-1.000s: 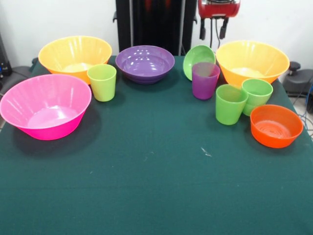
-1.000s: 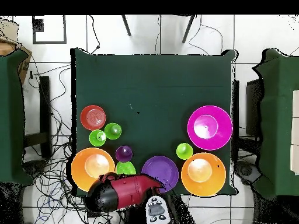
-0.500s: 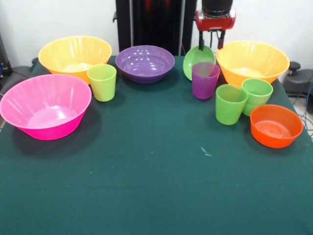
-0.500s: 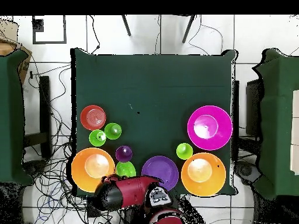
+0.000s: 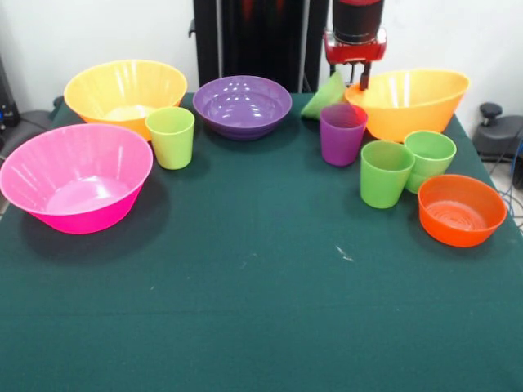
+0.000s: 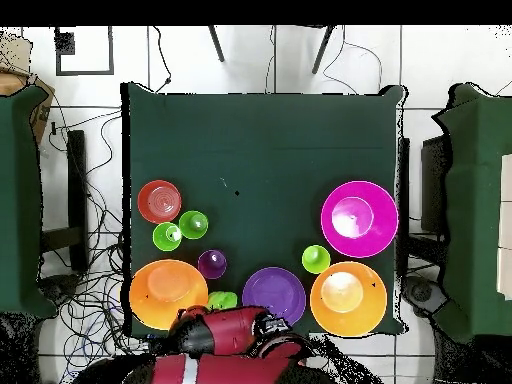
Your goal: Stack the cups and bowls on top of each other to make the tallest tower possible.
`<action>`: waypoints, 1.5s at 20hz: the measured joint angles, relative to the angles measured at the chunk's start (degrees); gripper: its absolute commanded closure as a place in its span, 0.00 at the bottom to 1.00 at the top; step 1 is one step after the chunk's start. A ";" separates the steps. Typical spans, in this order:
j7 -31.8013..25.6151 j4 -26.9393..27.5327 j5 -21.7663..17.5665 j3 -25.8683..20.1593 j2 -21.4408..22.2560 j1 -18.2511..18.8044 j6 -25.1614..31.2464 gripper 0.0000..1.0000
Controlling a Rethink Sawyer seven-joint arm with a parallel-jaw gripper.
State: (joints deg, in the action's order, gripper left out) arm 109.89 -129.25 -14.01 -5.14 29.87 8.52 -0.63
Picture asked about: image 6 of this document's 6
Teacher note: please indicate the brown cardboard box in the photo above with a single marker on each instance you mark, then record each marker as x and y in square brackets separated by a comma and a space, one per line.
[42, 116]

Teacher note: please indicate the purple plastic cup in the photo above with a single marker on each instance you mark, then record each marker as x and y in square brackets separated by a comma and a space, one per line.
[212, 267]

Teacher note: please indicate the black equipment box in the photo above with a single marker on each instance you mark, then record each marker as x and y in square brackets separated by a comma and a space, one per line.
[434, 180]

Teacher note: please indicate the large orange plastic bowl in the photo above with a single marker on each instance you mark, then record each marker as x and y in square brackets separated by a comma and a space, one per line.
[160, 306]
[348, 316]

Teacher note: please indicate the green plastic cup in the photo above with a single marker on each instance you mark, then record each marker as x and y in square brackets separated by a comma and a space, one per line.
[316, 259]
[163, 240]
[193, 224]

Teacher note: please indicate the black tripod leg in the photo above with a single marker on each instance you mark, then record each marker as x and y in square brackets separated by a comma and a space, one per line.
[323, 50]
[216, 44]

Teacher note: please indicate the grey round stand base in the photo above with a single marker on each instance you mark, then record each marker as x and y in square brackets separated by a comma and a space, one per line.
[420, 294]

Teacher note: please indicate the purple plastic bowl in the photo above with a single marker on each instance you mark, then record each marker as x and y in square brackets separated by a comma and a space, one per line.
[276, 292]

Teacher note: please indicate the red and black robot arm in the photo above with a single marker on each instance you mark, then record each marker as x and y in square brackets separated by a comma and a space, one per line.
[232, 328]

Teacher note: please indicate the large pink plastic bowl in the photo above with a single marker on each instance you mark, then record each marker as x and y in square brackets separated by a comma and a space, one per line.
[360, 244]

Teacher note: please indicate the dark green table cloth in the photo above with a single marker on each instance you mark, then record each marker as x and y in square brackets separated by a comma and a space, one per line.
[260, 132]

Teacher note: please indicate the black square floor frame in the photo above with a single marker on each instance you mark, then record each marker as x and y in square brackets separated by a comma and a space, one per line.
[84, 72]

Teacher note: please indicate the small red plastic bowl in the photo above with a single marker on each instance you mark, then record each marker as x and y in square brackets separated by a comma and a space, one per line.
[159, 201]

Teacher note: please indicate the black stand bar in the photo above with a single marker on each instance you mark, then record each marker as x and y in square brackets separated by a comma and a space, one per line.
[404, 180]
[78, 180]

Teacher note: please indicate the small green plastic bowl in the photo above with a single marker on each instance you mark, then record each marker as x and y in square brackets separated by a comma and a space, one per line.
[222, 300]

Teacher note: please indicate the green side table cloth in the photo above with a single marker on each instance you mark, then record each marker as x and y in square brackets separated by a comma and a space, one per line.
[476, 200]
[20, 200]

